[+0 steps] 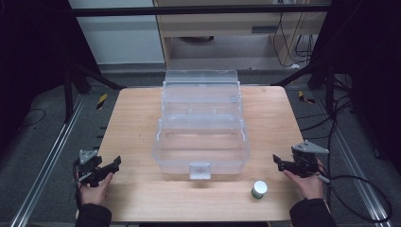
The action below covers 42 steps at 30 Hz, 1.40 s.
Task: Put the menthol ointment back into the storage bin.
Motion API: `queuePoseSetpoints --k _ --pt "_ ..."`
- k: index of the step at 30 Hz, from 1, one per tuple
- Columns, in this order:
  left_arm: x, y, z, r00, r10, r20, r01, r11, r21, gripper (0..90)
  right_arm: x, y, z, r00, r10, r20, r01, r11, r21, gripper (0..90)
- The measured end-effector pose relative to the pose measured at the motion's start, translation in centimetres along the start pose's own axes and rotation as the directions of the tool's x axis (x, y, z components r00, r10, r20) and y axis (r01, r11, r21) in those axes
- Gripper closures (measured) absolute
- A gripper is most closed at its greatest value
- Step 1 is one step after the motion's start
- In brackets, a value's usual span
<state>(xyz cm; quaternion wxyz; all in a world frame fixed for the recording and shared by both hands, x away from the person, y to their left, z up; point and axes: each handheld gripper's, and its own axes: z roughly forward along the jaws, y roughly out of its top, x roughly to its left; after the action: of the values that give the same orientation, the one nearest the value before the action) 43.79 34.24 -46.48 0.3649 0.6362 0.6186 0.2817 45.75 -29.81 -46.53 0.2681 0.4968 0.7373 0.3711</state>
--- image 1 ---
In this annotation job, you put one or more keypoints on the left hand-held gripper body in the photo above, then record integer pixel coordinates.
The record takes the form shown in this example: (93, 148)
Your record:
(89, 168)

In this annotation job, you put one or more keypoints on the person's left hand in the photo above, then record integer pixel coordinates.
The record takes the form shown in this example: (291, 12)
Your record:
(94, 192)

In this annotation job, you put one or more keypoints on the black metal stand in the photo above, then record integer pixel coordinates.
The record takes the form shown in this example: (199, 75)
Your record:
(329, 91)
(68, 94)

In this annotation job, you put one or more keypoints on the small white green-labelled bottle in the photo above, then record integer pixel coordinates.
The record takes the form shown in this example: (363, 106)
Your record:
(259, 189)

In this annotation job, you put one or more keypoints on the clear plastic tiered storage box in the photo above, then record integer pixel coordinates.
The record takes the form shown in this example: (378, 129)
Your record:
(200, 132)

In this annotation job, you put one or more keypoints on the white cabinet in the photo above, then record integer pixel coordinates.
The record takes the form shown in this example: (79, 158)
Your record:
(119, 41)

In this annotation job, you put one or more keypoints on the aluminium floor rail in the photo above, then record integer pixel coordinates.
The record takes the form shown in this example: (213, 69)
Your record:
(47, 164)
(356, 167)

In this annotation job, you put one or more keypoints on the person's right hand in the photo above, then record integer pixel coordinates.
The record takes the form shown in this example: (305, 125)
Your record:
(307, 186)

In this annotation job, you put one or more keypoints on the black horizontal frame bar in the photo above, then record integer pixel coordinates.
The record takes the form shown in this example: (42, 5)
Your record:
(189, 11)

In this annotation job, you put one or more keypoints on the yellow black striped tape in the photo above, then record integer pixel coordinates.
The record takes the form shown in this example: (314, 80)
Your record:
(101, 101)
(303, 97)

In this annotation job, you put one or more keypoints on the light wooden desk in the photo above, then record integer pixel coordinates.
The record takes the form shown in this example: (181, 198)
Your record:
(220, 25)

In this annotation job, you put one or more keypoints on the black curtain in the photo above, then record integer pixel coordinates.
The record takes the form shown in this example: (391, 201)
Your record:
(34, 56)
(369, 63)

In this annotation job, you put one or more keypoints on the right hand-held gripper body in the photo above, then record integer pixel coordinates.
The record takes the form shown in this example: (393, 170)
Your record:
(305, 159)

